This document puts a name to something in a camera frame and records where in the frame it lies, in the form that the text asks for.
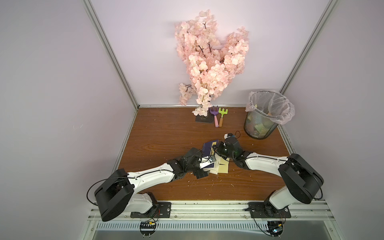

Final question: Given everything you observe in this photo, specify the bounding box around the aluminium front rail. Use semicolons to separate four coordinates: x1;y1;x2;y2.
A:
87;200;336;222

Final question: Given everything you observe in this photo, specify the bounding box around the black mesh trash bin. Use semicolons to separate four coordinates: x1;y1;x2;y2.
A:
243;90;286;140

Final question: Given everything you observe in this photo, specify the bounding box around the pink cherry blossom tree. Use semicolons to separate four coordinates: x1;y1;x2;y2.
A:
175;10;249;117

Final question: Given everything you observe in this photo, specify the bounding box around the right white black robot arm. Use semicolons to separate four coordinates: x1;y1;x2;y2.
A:
213;134;324;215

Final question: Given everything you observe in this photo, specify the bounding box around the yellow sticky note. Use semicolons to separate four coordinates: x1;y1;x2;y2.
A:
218;158;229;174

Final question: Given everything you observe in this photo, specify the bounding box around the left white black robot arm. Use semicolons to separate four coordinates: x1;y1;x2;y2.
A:
92;148;208;222

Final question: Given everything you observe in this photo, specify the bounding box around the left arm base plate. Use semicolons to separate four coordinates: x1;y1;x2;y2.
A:
130;202;172;219

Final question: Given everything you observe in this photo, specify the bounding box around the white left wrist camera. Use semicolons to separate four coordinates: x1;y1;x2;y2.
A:
199;160;215;169

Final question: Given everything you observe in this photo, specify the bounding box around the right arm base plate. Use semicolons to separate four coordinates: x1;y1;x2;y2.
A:
244;202;292;219

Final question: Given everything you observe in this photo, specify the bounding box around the purple fork pink handle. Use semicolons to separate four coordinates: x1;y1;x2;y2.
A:
209;106;219;128

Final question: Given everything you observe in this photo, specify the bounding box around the clear plastic bin liner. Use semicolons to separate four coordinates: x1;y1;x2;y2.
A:
246;90;296;125

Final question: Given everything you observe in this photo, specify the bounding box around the dark blue book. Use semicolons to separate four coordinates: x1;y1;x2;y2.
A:
202;140;219;163

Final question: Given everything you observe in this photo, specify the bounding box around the green rake wooden handle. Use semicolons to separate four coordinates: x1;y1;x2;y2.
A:
219;108;228;128

